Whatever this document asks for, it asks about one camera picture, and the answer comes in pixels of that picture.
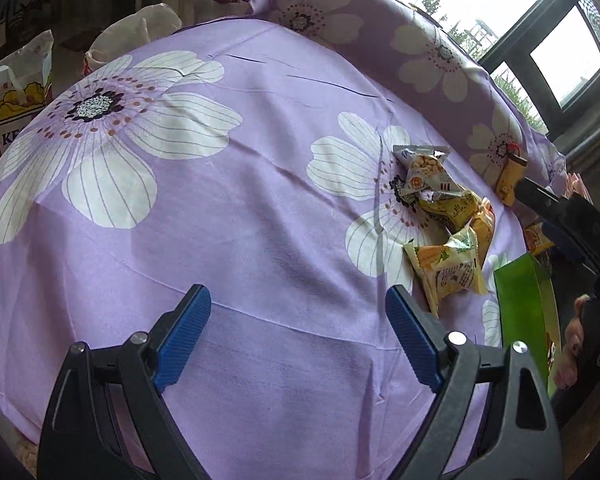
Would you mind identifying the orange snack packet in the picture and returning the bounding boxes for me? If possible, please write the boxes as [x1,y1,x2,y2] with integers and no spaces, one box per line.
[524,222,555,256]

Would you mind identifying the person's right hand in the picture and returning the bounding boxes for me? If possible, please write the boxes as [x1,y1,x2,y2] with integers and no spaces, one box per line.
[554,295,590,390]

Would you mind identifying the green cardboard box tray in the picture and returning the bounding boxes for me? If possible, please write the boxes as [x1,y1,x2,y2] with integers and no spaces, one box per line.
[494,252,562,396]

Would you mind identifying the yellow bear thermos bottle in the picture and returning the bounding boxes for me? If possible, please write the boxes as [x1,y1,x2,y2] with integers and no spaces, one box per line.
[495,143,528,207]

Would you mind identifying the yellow green snack packet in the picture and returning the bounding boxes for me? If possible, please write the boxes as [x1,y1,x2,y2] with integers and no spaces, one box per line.
[418,190,495,264]

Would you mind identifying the large yellow rice snack bag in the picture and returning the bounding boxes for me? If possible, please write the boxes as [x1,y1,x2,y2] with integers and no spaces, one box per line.
[403,226,486,318]

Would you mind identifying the grey yellow snack packet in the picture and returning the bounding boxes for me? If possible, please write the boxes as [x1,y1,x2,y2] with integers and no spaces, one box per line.
[393,145,465,200]

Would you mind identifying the purple floral bed sheet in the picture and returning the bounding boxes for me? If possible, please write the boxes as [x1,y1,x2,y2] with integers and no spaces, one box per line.
[0,0,566,479]

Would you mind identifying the white printed paper bag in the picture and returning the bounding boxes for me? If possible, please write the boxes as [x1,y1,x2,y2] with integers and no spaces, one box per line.
[0,29,54,158]

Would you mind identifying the white plastic bag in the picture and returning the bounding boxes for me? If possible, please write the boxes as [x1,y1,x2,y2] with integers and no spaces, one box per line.
[83,3,182,76]

